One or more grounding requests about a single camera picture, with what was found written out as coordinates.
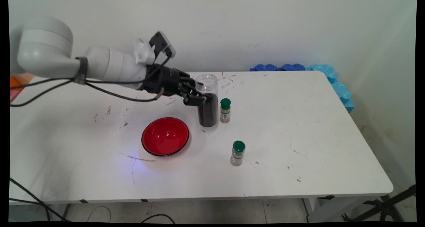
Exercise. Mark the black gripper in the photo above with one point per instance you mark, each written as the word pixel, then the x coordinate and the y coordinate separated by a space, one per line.
pixel 162 80

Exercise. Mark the black tripod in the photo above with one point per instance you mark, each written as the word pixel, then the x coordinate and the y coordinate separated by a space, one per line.
pixel 385 205

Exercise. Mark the white table leg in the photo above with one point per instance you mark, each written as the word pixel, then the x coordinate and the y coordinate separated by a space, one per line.
pixel 327 210
pixel 58 212

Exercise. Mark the red bowl with black rim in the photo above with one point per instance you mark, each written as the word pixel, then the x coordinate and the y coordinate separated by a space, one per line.
pixel 165 137

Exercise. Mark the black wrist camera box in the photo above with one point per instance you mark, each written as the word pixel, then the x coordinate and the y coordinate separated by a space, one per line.
pixel 161 43

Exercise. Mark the clear jar with dark seeds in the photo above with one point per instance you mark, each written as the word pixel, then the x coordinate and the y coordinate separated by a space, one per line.
pixel 209 115

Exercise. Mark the green-capped spice bottle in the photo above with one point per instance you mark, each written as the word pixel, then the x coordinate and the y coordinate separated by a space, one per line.
pixel 237 157
pixel 225 115

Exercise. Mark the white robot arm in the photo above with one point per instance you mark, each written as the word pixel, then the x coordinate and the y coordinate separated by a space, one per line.
pixel 46 51

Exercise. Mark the pink foam block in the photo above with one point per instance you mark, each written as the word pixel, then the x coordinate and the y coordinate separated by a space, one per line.
pixel 14 96

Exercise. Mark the dark blue foam tile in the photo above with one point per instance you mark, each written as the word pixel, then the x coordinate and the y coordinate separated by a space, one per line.
pixel 293 67
pixel 264 68

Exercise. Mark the orange foam block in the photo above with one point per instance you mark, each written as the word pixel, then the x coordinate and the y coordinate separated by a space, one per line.
pixel 15 82

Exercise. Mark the light blue foam tile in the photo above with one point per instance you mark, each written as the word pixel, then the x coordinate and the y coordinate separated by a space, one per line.
pixel 338 87

